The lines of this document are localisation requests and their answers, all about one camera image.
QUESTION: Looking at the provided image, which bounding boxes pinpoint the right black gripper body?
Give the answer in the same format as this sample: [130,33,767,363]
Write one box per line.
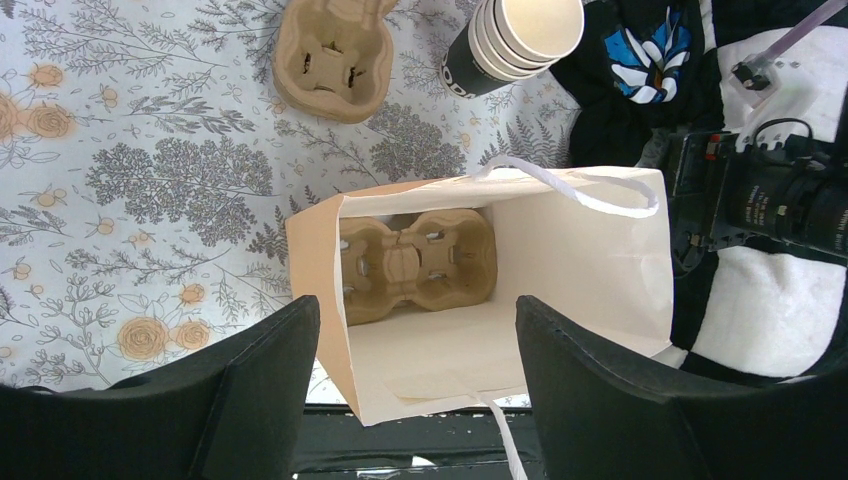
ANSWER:
[662,131,847,265]

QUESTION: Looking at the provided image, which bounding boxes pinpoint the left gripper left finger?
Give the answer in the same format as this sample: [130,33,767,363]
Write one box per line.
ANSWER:
[1,296,320,479]

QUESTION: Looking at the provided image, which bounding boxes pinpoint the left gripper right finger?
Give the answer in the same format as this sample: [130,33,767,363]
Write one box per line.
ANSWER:
[516,295,847,479]

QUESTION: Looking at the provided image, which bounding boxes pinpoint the cardboard cup carrier tray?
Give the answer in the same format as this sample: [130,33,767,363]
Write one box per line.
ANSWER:
[339,208,498,326]

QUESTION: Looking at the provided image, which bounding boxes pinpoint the brown paper takeout bag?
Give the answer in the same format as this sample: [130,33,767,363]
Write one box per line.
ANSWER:
[284,155,676,480]

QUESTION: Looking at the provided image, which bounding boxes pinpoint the black white checkered pillow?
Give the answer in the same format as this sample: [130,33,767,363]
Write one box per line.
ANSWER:
[657,1,847,385]

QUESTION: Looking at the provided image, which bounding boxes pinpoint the black cloth blue print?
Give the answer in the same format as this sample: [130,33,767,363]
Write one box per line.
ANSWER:
[550,1,724,167]

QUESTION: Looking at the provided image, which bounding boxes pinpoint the floral patterned table mat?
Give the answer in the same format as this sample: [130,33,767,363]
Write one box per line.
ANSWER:
[1,1,577,390]

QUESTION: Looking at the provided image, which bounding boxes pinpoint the stack of paper cups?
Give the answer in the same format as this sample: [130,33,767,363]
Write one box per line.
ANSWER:
[439,0,585,99]

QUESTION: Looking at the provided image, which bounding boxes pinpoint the stacked cardboard cup carriers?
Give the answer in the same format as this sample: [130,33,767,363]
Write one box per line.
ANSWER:
[271,0,397,124]

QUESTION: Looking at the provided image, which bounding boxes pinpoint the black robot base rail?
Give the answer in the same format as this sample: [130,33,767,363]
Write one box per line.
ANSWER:
[291,404,512,479]

